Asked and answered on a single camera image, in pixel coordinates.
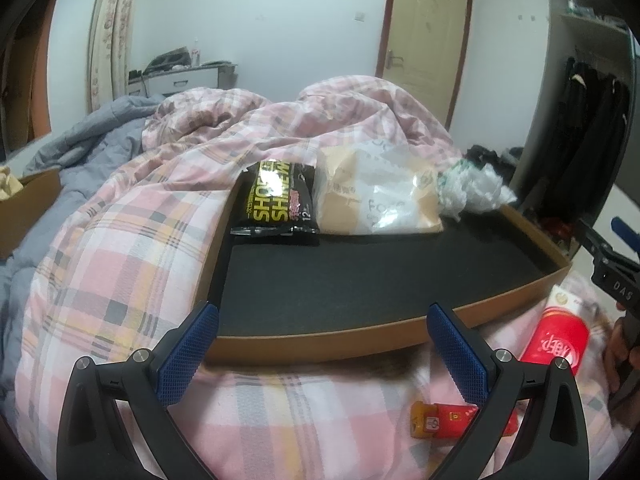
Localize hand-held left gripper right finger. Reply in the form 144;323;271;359
426;302;590;480

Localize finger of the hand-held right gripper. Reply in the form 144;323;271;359
611;217;640;252
575;217;617;261

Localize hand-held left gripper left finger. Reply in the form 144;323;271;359
56;301;221;480

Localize white and green plastic bag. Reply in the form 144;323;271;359
436;157;518;222

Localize cardboard box with black foam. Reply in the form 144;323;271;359
200;167;574;367

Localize black and yellow wipes packet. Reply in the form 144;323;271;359
230;160;321;247

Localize beige tissue pack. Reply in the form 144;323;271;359
312;141;445;236

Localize person's right hand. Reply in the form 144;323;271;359
602;316;632;395

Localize small red and orange packet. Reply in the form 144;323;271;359
410;401;518;440

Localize red and white packet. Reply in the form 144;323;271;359
519;284;591;378

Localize hanging dark clothes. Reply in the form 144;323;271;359
560;57;632;211

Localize pink plaid quilt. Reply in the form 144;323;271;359
15;75;618;480

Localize pile of dark clothes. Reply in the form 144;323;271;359
465;144;526;181

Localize brown cardboard box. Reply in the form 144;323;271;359
0;165;63;260

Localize grey quilt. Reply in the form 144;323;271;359
0;94;166;411

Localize beige door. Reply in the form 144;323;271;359
376;0;473;131

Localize white desk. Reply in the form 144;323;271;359
127;62;238;98

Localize black bag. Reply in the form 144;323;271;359
145;47;193;71

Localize floral curtain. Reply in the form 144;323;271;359
87;0;151;113

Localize wall shelf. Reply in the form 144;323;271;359
560;0;633;36

